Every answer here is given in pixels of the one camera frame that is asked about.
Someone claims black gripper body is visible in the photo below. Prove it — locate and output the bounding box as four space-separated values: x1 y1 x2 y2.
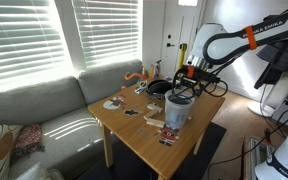
174 65 220 95

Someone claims wooden block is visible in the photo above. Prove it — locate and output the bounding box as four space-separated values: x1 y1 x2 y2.
144 110 159 120
147 103 163 113
147 119 164 128

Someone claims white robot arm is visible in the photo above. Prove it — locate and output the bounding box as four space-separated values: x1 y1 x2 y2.
173 9 288 96

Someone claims translucent plastic cup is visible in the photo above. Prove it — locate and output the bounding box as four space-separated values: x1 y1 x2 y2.
165 89 195 129

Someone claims black frying pan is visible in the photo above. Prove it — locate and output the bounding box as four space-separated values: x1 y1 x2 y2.
146 79 172 96

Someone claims orange octopus plush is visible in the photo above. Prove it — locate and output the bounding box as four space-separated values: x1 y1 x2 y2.
124 65 154 82

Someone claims white door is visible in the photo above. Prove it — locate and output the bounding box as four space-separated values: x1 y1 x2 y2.
161 0 205 77

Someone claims santa figure cutout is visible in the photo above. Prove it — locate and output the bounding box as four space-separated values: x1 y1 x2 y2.
159 128 179 146

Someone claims wooden table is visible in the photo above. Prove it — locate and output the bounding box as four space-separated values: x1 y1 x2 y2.
88 85 225 180

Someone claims snowman figure cutout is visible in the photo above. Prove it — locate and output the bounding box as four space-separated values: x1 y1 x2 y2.
103 95 126 110

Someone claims black rug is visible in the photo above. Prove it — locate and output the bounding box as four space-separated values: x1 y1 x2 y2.
75 122 226 180

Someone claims grey sofa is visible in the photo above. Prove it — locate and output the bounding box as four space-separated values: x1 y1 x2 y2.
0 60 142 180

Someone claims red patterned cloth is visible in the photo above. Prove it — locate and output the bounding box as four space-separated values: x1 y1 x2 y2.
10 124 45 164

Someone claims yellow post left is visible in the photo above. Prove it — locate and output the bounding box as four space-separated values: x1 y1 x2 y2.
177 43 187 70

